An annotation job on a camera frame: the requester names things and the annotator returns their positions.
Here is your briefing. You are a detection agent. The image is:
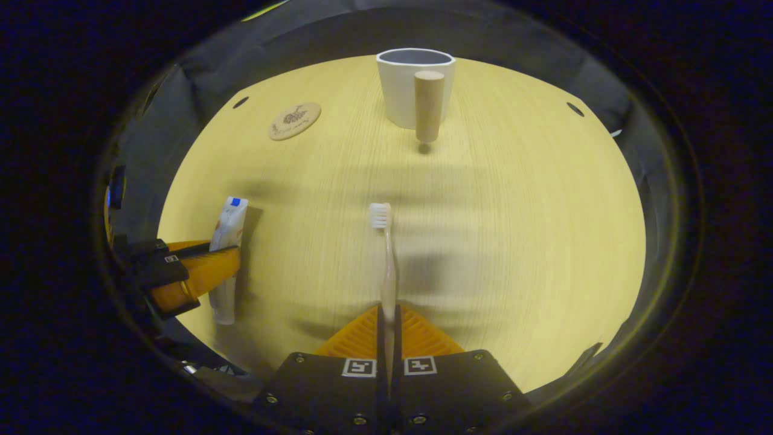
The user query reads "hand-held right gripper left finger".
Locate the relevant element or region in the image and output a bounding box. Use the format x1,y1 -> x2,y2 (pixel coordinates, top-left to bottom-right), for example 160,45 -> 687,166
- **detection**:
257,305 -> 387,435

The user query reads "light wooden desktop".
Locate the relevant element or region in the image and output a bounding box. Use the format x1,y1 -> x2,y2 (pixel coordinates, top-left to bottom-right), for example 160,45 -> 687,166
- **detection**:
157,54 -> 647,393

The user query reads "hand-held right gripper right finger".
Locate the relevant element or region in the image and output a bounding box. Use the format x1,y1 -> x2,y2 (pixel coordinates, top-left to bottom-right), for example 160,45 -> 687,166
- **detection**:
393,304 -> 529,435

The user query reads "black backdrop cloth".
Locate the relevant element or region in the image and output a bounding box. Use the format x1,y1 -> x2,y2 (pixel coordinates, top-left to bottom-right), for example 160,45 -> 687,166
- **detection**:
103,0 -> 674,387

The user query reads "round wooden coaster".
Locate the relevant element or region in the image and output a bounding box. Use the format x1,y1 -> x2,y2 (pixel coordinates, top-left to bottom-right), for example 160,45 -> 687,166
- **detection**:
268,102 -> 322,141

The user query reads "white cup with wooden handle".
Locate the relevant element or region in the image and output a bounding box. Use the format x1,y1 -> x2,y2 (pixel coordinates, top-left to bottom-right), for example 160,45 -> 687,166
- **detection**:
376,48 -> 457,144

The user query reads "white toothpaste tube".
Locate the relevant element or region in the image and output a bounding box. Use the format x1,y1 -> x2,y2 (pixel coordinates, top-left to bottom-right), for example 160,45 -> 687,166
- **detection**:
208,196 -> 249,326

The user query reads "white toothbrush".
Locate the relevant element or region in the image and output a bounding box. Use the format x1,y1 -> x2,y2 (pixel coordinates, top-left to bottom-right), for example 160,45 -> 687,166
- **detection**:
369,202 -> 399,393

